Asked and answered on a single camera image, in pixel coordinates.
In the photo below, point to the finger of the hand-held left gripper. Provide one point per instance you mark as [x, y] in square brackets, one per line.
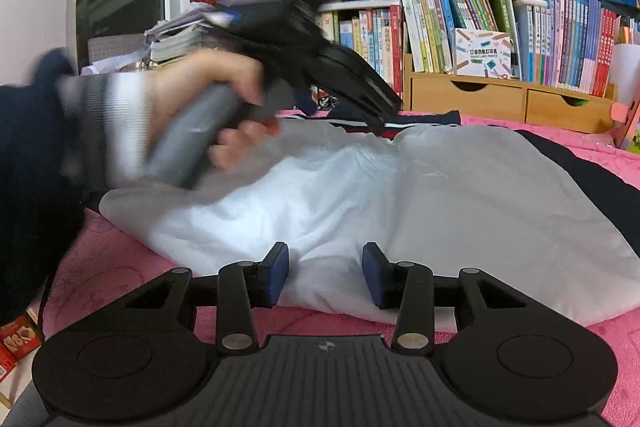
[360, 82]

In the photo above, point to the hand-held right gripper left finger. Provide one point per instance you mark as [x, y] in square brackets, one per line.
[277, 274]

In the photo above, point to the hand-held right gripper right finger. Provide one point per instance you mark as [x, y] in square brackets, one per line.
[375, 274]

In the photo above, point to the white and navy jacket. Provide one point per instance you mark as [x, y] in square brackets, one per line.
[425, 207]

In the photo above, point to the person's left hand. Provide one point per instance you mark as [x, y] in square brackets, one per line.
[210, 69]

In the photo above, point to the small printed white box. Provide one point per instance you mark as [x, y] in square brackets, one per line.
[482, 54]

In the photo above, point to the stack of papers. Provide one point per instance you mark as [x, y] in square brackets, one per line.
[175, 44]

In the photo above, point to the wooden drawer organizer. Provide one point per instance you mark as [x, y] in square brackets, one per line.
[500, 102]

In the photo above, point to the pink rabbit-print blanket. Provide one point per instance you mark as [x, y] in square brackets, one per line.
[115, 277]

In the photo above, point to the row of colourful books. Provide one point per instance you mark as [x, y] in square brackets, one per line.
[565, 42]

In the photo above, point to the red printed packet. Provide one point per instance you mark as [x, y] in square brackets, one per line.
[17, 349]

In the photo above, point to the pink toy house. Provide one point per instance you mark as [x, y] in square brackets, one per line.
[627, 127]

